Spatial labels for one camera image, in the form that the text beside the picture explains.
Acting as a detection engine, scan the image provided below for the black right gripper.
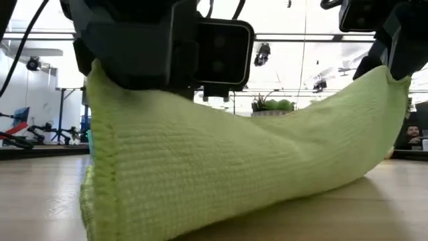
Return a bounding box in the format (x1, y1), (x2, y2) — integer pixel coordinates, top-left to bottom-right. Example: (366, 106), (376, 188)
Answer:
(352, 0), (428, 82)

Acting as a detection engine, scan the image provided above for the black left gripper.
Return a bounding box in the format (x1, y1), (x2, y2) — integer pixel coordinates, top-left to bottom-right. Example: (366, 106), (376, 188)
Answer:
(59, 0), (203, 101)

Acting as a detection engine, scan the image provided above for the lime microfiber towel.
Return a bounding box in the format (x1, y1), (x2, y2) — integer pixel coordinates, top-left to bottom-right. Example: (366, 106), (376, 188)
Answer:
(78, 58), (413, 241)

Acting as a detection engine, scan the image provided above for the person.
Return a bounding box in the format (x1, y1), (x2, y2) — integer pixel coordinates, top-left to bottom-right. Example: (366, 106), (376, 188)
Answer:
(397, 124), (425, 151)

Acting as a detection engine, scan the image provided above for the succulent in patterned pot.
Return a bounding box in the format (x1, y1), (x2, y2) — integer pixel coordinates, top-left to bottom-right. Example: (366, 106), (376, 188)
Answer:
(250, 94), (298, 118)

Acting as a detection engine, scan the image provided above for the background computer monitor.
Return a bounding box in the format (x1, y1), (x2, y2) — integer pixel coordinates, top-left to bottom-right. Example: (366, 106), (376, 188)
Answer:
(11, 106), (31, 135)

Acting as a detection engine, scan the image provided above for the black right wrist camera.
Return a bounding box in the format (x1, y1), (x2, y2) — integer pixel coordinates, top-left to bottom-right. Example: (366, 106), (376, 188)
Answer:
(338, 0), (393, 33)

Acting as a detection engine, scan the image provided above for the thin hanging cable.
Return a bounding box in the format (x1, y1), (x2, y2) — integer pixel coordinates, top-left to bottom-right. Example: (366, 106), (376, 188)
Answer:
(295, 0), (309, 101)

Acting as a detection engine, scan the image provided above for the black overhead frame beam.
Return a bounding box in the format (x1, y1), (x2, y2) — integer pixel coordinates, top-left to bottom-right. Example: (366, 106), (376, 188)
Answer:
(0, 31), (377, 43)

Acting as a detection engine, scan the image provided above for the black background frame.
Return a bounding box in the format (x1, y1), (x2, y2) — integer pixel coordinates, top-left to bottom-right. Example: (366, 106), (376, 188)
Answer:
(54, 86), (88, 145)

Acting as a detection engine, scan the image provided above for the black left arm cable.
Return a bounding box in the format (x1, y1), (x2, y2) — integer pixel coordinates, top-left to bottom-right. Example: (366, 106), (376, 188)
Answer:
(0, 0), (51, 98)

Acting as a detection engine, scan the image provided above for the black hanging camera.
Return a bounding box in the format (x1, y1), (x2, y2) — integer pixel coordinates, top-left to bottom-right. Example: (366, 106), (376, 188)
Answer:
(252, 42), (272, 68)

